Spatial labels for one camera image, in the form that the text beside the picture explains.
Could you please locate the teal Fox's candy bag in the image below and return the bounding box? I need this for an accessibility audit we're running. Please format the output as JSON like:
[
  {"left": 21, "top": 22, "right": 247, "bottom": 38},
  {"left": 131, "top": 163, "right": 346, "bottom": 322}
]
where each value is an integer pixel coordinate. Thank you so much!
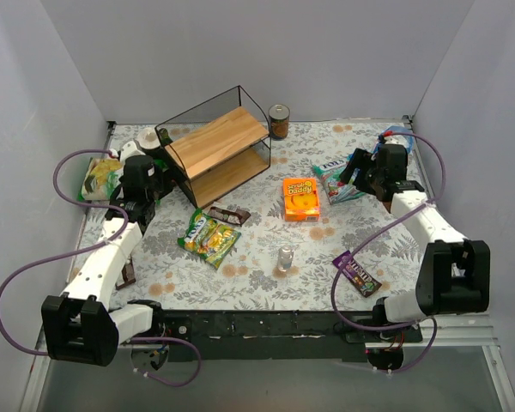
[{"left": 312, "top": 156, "right": 365, "bottom": 205}]

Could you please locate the brown purple chocolate bar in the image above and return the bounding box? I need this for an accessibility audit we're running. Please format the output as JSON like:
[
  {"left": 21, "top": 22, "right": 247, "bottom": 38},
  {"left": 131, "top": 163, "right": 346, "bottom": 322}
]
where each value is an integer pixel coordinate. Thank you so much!
[{"left": 115, "top": 257, "right": 136, "bottom": 290}]

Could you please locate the green Fox's candy bag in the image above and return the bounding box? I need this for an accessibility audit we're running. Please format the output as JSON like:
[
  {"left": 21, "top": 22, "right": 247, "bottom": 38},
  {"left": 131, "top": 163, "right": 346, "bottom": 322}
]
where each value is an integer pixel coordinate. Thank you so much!
[{"left": 177, "top": 209, "right": 241, "bottom": 269}]

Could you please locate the brown chocolate bar wrapper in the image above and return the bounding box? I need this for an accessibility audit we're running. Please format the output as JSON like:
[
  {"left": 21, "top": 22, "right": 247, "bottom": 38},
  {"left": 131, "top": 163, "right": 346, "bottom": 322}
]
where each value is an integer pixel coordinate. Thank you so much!
[{"left": 208, "top": 206, "right": 251, "bottom": 227}]

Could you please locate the purple M&M's candy bag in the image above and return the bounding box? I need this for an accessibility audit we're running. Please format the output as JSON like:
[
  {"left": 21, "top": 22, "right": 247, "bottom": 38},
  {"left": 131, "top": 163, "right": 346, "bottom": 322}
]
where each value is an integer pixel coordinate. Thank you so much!
[{"left": 332, "top": 251, "right": 382, "bottom": 298}]

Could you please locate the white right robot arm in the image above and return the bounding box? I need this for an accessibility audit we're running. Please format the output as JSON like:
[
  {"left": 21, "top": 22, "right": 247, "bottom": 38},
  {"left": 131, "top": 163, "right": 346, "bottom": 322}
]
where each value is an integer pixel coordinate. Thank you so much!
[{"left": 340, "top": 144, "right": 490, "bottom": 326}]

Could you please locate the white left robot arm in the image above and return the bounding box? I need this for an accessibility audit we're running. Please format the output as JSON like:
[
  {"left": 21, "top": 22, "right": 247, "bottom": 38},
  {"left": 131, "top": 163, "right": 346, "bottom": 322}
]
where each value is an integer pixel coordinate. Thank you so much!
[{"left": 41, "top": 154, "right": 167, "bottom": 367}]

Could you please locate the blue M&M's character bag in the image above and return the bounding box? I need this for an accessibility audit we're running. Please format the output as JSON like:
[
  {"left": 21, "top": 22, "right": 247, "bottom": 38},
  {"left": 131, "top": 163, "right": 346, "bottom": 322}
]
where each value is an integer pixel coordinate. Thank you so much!
[{"left": 373, "top": 125, "right": 415, "bottom": 155}]

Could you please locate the green cassava chips bag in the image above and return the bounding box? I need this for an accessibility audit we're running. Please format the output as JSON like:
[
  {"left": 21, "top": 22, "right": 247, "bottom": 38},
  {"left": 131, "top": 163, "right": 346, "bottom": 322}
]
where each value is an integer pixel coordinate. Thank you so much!
[{"left": 78, "top": 158, "right": 124, "bottom": 201}]

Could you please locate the dark cup with white lid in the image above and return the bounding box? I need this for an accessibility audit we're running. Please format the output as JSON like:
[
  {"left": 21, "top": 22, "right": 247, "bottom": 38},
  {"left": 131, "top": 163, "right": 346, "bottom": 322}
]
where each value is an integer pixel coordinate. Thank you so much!
[{"left": 136, "top": 127, "right": 161, "bottom": 154}]

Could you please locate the orange Scrub Daddy box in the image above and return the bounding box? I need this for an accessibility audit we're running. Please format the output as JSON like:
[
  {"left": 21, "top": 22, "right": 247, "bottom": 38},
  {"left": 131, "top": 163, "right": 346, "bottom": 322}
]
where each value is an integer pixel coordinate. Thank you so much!
[{"left": 282, "top": 178, "right": 320, "bottom": 222}]

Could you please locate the green glass bottle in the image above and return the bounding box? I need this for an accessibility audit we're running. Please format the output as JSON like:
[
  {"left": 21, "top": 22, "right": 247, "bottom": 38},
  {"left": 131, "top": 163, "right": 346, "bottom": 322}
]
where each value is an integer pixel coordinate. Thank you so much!
[{"left": 157, "top": 128, "right": 173, "bottom": 147}]

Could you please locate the food tin can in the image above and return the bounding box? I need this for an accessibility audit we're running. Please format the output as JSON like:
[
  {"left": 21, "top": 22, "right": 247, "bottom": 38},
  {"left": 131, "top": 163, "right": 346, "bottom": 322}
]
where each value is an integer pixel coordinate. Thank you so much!
[{"left": 269, "top": 104, "right": 290, "bottom": 140}]

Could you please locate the wire and wood shelf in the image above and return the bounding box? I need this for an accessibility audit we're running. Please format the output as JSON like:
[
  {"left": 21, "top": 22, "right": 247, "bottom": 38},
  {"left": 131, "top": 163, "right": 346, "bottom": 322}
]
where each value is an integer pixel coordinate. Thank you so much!
[{"left": 154, "top": 85, "right": 272, "bottom": 209}]

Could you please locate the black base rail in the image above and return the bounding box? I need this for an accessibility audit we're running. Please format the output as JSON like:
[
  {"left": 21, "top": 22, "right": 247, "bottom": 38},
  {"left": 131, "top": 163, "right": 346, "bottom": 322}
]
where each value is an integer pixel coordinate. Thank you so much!
[{"left": 139, "top": 310, "right": 422, "bottom": 362}]

